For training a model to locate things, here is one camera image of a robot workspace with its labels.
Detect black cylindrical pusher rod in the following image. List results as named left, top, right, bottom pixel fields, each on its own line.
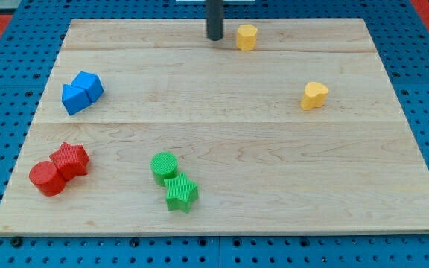
left=206, top=0, right=224, bottom=41

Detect yellow hexagon block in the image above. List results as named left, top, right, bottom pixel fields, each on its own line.
left=236, top=24, right=258, bottom=51

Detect yellow heart block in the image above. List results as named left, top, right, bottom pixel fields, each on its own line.
left=300, top=81, right=328, bottom=111

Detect wooden board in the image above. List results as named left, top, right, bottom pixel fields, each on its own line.
left=0, top=19, right=429, bottom=237

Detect blue cube block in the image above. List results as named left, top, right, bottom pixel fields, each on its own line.
left=71, top=71, right=104, bottom=103

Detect green cylinder block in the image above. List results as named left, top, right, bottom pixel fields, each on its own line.
left=150, top=152, right=178, bottom=186

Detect blue triangle block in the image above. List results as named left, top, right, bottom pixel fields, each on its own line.
left=61, top=84, right=91, bottom=115

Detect green star block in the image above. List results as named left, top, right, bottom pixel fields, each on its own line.
left=164, top=173, right=199, bottom=213

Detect red star block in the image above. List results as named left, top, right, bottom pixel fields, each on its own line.
left=49, top=142, right=89, bottom=182

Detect red cylinder block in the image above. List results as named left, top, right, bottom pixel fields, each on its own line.
left=29, top=161, right=66, bottom=197

